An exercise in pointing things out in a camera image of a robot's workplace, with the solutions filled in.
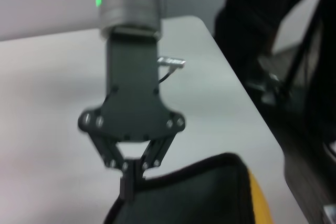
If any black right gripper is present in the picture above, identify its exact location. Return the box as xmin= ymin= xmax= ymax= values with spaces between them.
xmin=78 ymin=34 xmax=186 ymax=201

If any black stand frame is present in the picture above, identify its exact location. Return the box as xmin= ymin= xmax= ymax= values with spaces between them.
xmin=246 ymin=0 xmax=336 ymax=224

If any person in dark clothes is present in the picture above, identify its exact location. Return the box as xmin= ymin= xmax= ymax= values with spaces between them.
xmin=214 ymin=0 xmax=324 ymax=62

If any yellow grey towel black trim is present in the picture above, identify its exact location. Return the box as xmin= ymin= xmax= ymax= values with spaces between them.
xmin=102 ymin=152 xmax=274 ymax=224

